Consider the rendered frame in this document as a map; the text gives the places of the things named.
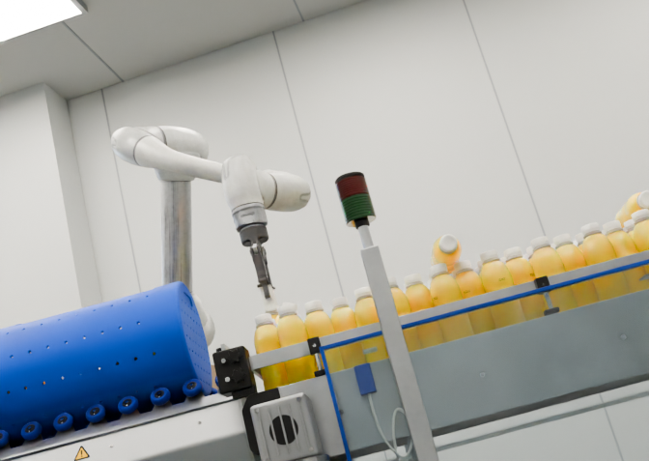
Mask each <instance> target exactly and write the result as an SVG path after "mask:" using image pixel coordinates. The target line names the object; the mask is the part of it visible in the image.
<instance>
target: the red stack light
mask: <svg viewBox="0 0 649 461"><path fill-rule="evenodd" d="M336 190H337V194H338V197H339V200H340V203H341V202H342V201H343V200H344V199H345V198H347V197H349V196H352V195H355V194H359V193H367V194H370V192H369V188H368V186H367V183H366V179H365V177H363V176H351V177H348V178H345V179H343V180H341V181H339V182H338V183H337V184H336Z"/></svg>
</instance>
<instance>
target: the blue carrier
mask: <svg viewBox="0 0 649 461"><path fill-rule="evenodd" d="M139 323H140V324H139ZM138 324H139V325H138ZM84 337H85V338H84ZM67 342H68V343H67ZM48 347H49V348H48ZM47 348H48V349H47ZM30 352H31V353H30ZM153 353H155V355H154V354H153ZM135 358H137V360H136V359H135ZM117 362H118V363H119V364H117ZM99 367H100V369H99ZM62 377H64V379H62ZM191 379H198V380H200V381H201V382H202V385H203V389H202V392H203V394H204V395H205V396H209V395H210V394H211V392H212V367H211V361H210V355H209V350H208V345H207V340H206V337H205V333H204V329H203V326H202V322H201V319H200V316H199V313H198V310H197V307H196V305H195V302H194V300H193V298H192V296H191V294H190V292H189V290H188V289H187V287H186V286H185V285H184V284H183V283H182V282H180V281H177V282H173V283H170V284H166V285H162V286H158V287H156V288H154V289H152V290H149V291H145V292H141V293H137V294H134V295H130V296H126V297H122V298H119V299H116V300H112V301H108V302H105V303H98V304H94V305H91V306H87V307H83V308H79V309H76V310H73V311H69V312H65V313H62V314H58V315H54V316H50V317H47V318H43V319H40V320H36V321H33V322H29V323H25V324H17V325H13V326H9V327H6V328H3V329H0V430H5V431H7V432H8V433H9V435H10V440H9V444H10V447H11V448H13V447H20V446H22V445H23V443H24V441H25V440H24V439H23V438H22V436H21V429H22V428H23V426H24V425H26V424H27V423H29V422H32V421H36V422H38V423H39V424H40V425H41V427H42V433H41V434H42V439H43V440H45V439H49V438H53V437H55V435H56V433H57V430H56V429H55V428H54V426H53V421H54V419H56V418H57V417H58V416H59V415H61V414H63V413H69V414H71V415H72V416H73V419H74V423H73V427H74V430H75V431H78V430H82V429H85V428H87V427H88V425H89V423H90V422H89V421H88V420H87V419H86V412H87V410H88V409H89V408H90V407H92V406H94V405H97V404H100V405H102V406H103V407H104V408H105V410H106V415H105V418H106V420H107V422H111V421H115V420H118V419H120V417H121V415H122V413H121V412H120V411H119V409H118V404H119V402H120V401H121V400H122V399H123V398H124V397H127V396H134V397H136V399H137V401H138V407H137V409H138V411H139V413H140V414H144V413H147V412H150V411H152V410H153V407H154V404H153V403H152V401H151V394H152V392H153V391H154V390H155V389H158V388H167V389H169V391H170V393H171V397H170V399H169V400H170V402H171V403H172V405H176V404H180V403H184V402H185V399H186V395H184V393H183V385H184V383H185V382H187V381H188V380H191ZM43 382H45V384H44V383H43ZM25 387H27V389H26V388H25ZM8 391H9V392H10V393H8ZM64 410H65V411H64Z"/></svg>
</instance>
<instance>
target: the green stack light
mask: <svg viewBox="0 0 649 461"><path fill-rule="evenodd" d="M341 208H342V212H343V215H344V219H345V222H346V225H347V226H348V227H355V225H354V224H355V223H356V222H357V221H359V220H362V219H368V220H369V223H371V222H372V221H374V220H375V219H376V217H377V216H376V213H375V209H374V206H373V202H372V199H371V195H370V194H367V193H359V194H355V195H352V196H349V197H347V198H345V199H344V200H343V201H342V202H341Z"/></svg>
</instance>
